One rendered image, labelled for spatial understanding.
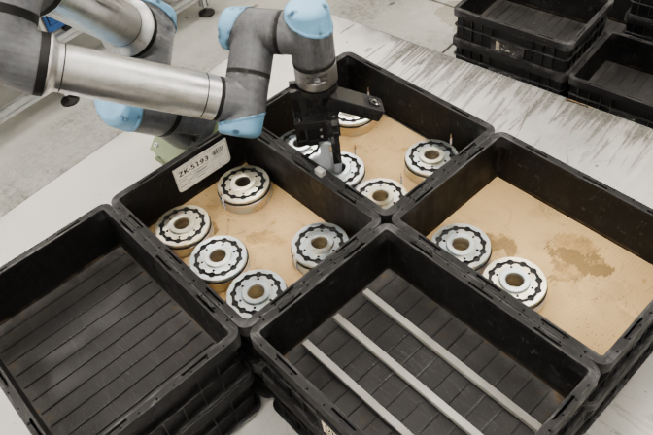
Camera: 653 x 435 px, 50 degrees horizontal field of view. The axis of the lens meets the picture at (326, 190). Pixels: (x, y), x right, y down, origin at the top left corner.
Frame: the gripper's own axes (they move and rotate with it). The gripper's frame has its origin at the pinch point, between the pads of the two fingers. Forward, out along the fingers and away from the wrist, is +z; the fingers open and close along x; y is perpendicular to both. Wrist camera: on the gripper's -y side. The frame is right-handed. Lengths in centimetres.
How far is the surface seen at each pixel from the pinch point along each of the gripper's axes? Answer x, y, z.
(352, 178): 5.7, -2.1, -0.8
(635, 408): 50, -41, 15
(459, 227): 21.5, -18.8, -0.8
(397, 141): -6.2, -12.7, 2.1
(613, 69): -76, -94, 47
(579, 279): 33.4, -36.2, 2.3
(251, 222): 10.9, 17.9, 2.1
